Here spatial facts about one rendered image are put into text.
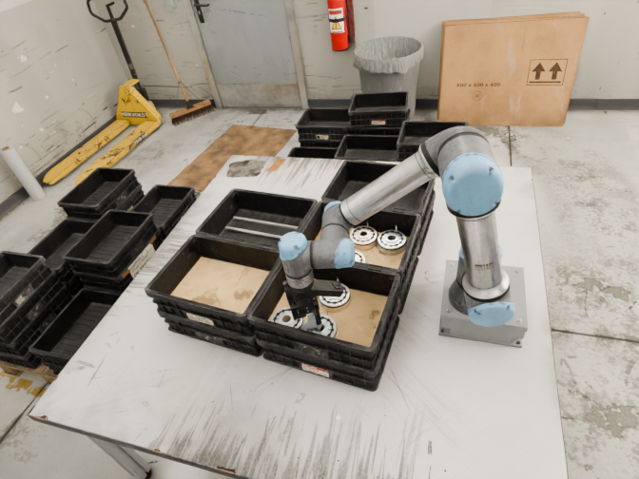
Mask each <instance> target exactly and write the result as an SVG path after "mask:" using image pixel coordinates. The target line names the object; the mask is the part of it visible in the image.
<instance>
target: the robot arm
mask: <svg viewBox="0 0 639 479"><path fill-rule="evenodd" d="M434 177H437V178H441V185H442V193H443V196H444V198H445V201H446V206H447V209H448V211H449V212H450V214H452V215H453V216H455V218H456V223H457V228H458V234H459V238H460V243H461V246H460V250H459V252H458V254H459V258H458V265H457V273H456V278H455V280H454V282H453V283H452V285H451V286H450V289H449V300H450V303H451V304H452V306H453V307H454V308H455V309H456V310H457V311H459V312H460V313H461V314H463V315H466V316H469V317H470V320H471V322H473V323H474V324H476V325H480V326H484V327H493V326H498V325H502V324H505V323H506V322H508V321H510V320H511V319H512V318H513V317H514V315H515V309H514V307H515V306H514V304H513V300H512V296H511V288H510V280H509V277H508V275H507V273H506V272H505V271H504V270H503V269H502V266H501V259H502V257H503V254H502V248H501V247H500V245H499V243H498V235H497V226H496V217H495V210H496V209H497V208H498V207H499V205H500V203H501V197H502V195H503V190H504V181H503V175H502V172H501V170H500V168H499V166H498V165H497V163H496V160H495V158H494V153H493V152H492V149H491V146H490V143H489V141H488V139H487V138H486V136H485V135H484V134H483V133H482V132H481V131H479V130H478V129H476V128H473V127H470V126H455V127H451V128H448V129H446V130H443V131H441V132H439V133H437V134H436V135H435V136H433V137H432V138H430V139H428V140H427V141H425V142H424V143H422V144H421V145H420V146H419V149H418V152H417V153H415V154H414V155H412V156H411V157H409V158H408V159H406V160H405V161H403V162H402V163H400V164H398V165H397V166H395V167H394V168H392V169H391V170H389V171H388V172H386V173H385V174H383V175H382V176H380V177H379V178H377V179H376V180H374V181H373V182H371V183H369V184H368V185H366V186H365V187H363V188H362V189H360V190H359V191H358V192H357V193H355V194H354V195H352V196H351V197H349V198H348V199H346V200H345V201H343V202H341V201H332V202H330V203H328V204H327V205H326V206H325V208H324V212H323V214H322V225H321V231H320V239H319V240H307V239H306V238H305V236H304V234H302V233H298V232H290V233H287V234H285V235H284V236H282V237H281V239H280V240H279V250H280V258H281V262H282V265H283V269H284V272H285V275H286V279H287V281H284V282H283V283H282V284H283V287H284V290H285V293H286V297H287V300H288V303H289V306H290V309H291V312H292V316H293V318H294V320H295V319H298V318H303V317H306V315H307V314H308V315H307V321H306V322H305V323H303V324H302V326H301V327H302V329H304V330H307V329H314V328H317V329H318V331H320V328H321V318H320V311H319V308H320V307H319V303H318V300H317V296H319V297H341V295H342V294H343V292H344V290H343V288H342V286H341V284H340V282H339V281H333V280H321V279H314V274H313V269H327V268H336V269H340V268H347V267H352V266H353V265H354V264H355V244H354V241H353V240H352V239H348V230H349V229H351V228H353V227H354V226H356V225H357V224H359V223H361V222H362V221H364V220H366V219H368V218H369V217H371V216H373V215H374V214H376V212H378V211H380V210H381V209H383V208H385V207H386V206H388V205H389V204H391V203H393V202H394V201H397V200H398V199H400V198H401V197H403V196H405V195H406V194H408V193H410V192H411V191H413V190H414V189H416V188H418V187H419V186H421V185H422V184H424V183H426V182H427V181H429V180H430V179H432V178H434ZM314 318H315V319H314Z"/></svg>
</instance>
